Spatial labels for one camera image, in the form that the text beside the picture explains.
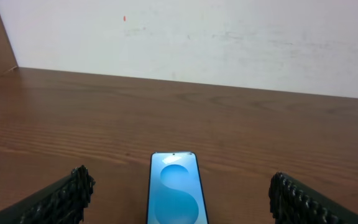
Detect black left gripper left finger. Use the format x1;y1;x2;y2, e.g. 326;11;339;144
0;166;96;224

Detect blue Galaxy smartphone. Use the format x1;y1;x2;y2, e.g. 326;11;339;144
145;151;209;224

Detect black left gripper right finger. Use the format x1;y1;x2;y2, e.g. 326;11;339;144
268;172;358;224

